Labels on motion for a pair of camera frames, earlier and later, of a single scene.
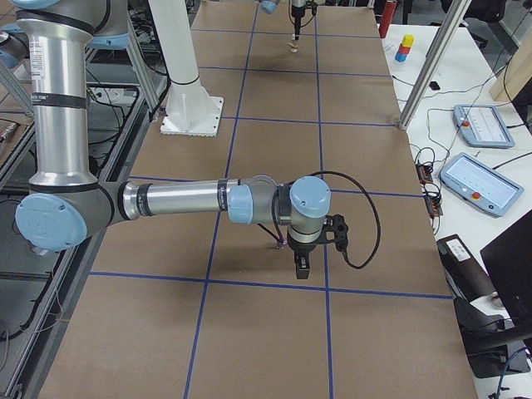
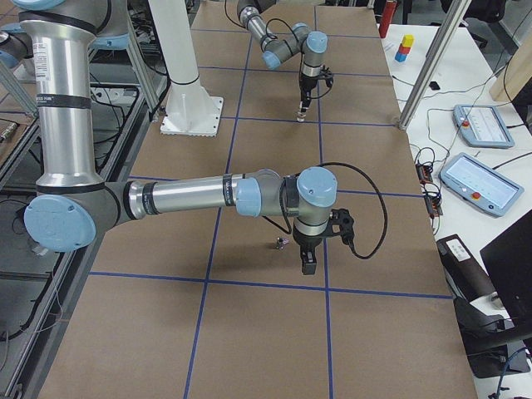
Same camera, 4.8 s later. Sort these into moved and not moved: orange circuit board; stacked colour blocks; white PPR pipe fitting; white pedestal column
Moved: white PPR pipe fitting
Not moved: stacked colour blocks; orange circuit board; white pedestal column
